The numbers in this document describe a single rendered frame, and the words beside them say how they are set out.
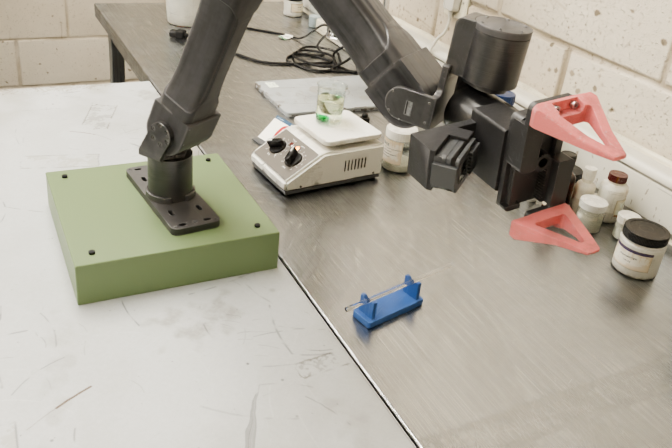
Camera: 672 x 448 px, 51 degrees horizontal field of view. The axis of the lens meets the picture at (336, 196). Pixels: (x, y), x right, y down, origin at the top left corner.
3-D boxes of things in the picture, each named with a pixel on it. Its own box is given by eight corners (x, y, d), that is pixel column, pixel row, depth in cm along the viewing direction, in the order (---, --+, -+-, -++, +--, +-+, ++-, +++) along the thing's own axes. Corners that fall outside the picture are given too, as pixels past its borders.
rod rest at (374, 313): (368, 330, 90) (372, 307, 88) (351, 315, 92) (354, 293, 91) (423, 304, 96) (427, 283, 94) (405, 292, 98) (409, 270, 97)
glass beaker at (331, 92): (307, 122, 126) (311, 79, 123) (324, 115, 130) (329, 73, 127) (334, 133, 124) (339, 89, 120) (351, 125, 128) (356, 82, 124)
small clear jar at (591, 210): (573, 218, 123) (581, 191, 121) (600, 225, 122) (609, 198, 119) (571, 230, 119) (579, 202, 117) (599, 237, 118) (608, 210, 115)
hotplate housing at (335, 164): (284, 198, 118) (287, 154, 115) (249, 165, 128) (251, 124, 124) (390, 176, 130) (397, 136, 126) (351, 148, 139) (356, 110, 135)
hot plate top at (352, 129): (326, 147, 119) (326, 142, 119) (291, 121, 128) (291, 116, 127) (383, 138, 125) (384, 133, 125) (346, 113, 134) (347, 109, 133)
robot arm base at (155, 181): (168, 120, 108) (122, 126, 104) (223, 174, 93) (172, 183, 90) (168, 167, 112) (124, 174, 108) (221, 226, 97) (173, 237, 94)
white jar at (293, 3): (279, 13, 226) (280, -7, 223) (292, 11, 231) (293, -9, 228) (293, 18, 223) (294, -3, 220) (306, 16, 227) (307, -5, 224)
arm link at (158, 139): (213, 108, 98) (181, 98, 101) (169, 126, 91) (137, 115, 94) (212, 150, 101) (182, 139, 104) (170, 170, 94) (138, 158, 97)
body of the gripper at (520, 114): (524, 121, 62) (474, 88, 68) (507, 215, 68) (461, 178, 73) (580, 107, 65) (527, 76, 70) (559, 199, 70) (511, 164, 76)
